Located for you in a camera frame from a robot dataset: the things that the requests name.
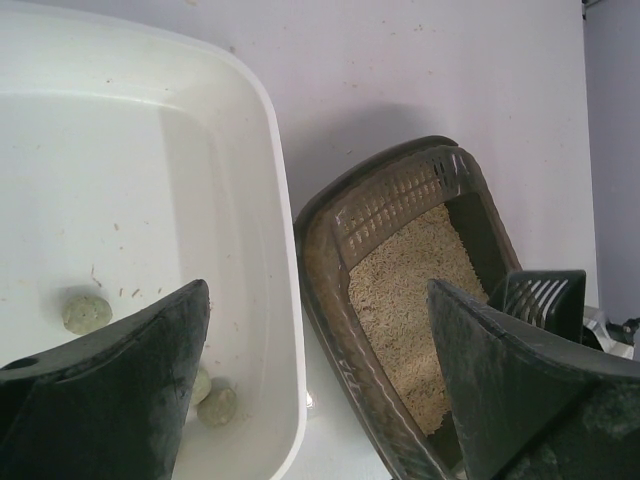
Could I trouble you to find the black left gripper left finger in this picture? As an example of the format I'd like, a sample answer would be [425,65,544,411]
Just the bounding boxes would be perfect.
[1,279,210,479]

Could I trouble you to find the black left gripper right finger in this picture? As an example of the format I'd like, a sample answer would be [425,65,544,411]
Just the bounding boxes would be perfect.
[428,280,639,479]

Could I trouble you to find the grey-green clump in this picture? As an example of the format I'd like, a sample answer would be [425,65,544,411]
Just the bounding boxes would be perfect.
[190,367,212,406]
[62,295,113,335]
[197,387,238,428]

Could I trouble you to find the black litter scoop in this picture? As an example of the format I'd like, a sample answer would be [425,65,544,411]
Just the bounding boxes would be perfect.
[488,270,586,344]

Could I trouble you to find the grey litter box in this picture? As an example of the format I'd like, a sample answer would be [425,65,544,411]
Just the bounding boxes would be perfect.
[294,136,520,479]

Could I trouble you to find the white plastic tray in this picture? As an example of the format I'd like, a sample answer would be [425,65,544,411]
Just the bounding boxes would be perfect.
[1,1,306,479]

